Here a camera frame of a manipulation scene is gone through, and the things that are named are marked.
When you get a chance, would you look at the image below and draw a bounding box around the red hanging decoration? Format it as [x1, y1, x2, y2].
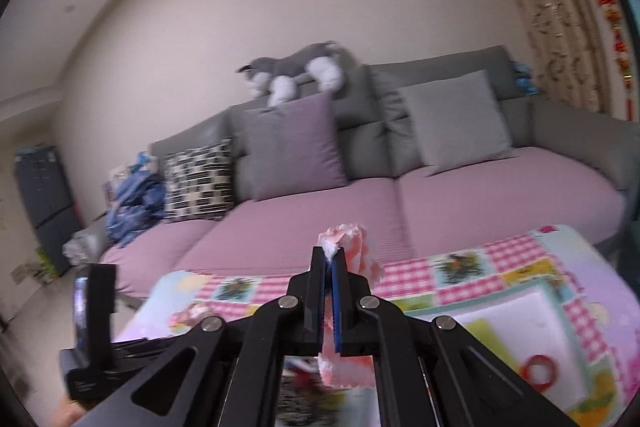
[570, 0, 640, 122]

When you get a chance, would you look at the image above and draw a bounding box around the patterned beige curtain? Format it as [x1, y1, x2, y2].
[462, 0, 621, 118]

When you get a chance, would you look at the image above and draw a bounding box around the pink fluffy cloth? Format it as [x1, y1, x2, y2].
[317, 222, 385, 390]

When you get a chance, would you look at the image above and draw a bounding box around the small blue cloth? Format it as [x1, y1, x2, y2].
[512, 62, 538, 96]

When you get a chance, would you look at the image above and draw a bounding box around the blue plaid clothing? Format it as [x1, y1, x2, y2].
[104, 152, 167, 248]

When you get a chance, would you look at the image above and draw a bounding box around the grey cushion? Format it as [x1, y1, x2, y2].
[399, 69, 518, 178]

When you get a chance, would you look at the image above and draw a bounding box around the red ring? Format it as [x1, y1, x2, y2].
[520, 353, 558, 388]

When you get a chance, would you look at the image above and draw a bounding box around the dark cabinet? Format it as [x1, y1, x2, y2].
[14, 146, 83, 278]

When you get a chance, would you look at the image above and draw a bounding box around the purple cushion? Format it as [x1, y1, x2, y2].
[242, 93, 349, 202]

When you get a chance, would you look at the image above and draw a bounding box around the printed plaid tablecloth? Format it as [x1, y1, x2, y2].
[115, 224, 640, 427]

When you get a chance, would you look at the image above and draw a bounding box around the small green plant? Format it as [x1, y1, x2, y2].
[30, 247, 58, 283]

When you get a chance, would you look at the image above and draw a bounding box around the green cloth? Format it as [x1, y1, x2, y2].
[465, 317, 526, 358]

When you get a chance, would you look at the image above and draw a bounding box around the black and white patterned cushion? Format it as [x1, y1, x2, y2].
[162, 138, 237, 223]

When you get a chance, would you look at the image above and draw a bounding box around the grey husky plush toy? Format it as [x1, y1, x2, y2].
[236, 41, 357, 108]

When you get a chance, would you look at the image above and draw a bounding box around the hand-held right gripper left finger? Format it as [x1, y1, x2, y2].
[75, 246, 328, 427]

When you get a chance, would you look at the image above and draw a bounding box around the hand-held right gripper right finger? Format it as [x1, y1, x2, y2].
[327, 247, 581, 427]

